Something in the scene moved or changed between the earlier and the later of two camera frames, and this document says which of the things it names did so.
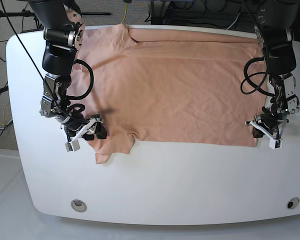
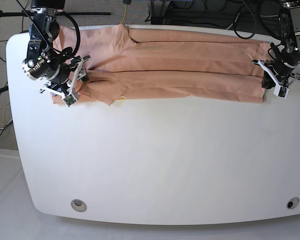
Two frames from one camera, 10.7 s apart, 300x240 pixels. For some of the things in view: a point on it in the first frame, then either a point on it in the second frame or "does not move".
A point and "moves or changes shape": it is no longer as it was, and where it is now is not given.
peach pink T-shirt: [208, 88] moves or changes shape
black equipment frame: [233, 14] does not move
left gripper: [77, 128] to [67, 74]
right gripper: [269, 122] to [282, 73]
